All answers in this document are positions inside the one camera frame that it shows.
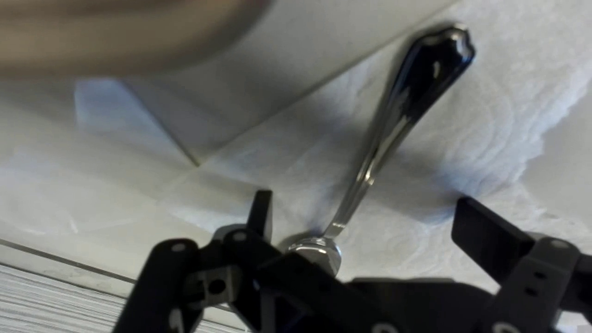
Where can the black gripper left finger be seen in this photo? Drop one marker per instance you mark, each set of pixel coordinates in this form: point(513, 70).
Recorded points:
point(204, 284)

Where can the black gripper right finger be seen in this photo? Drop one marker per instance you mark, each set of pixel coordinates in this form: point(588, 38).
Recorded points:
point(529, 279)

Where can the black spoon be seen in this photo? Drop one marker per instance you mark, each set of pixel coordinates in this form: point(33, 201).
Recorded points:
point(426, 68)

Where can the large white paper napkin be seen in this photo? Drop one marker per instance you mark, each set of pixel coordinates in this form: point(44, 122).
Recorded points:
point(492, 123)

